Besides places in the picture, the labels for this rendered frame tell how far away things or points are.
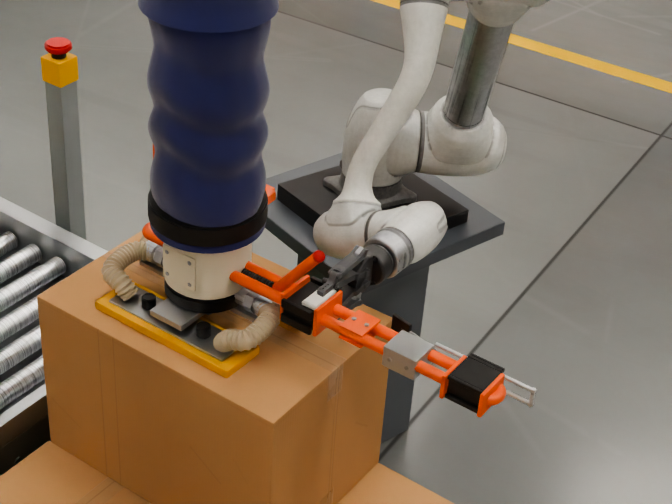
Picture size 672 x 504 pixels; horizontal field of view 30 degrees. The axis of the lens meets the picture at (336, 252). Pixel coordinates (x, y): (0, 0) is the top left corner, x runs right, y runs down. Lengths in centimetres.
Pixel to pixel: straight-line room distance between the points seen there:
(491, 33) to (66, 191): 135
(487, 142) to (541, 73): 268
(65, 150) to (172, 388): 120
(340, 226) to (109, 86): 289
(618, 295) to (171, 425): 223
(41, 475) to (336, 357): 73
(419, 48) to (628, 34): 374
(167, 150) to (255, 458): 59
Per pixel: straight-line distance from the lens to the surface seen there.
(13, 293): 328
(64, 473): 277
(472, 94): 292
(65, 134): 344
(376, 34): 592
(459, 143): 303
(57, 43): 335
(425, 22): 259
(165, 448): 254
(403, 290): 330
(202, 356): 238
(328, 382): 239
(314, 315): 228
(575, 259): 450
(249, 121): 222
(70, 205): 356
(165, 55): 217
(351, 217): 258
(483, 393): 214
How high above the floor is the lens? 249
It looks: 35 degrees down
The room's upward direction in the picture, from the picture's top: 4 degrees clockwise
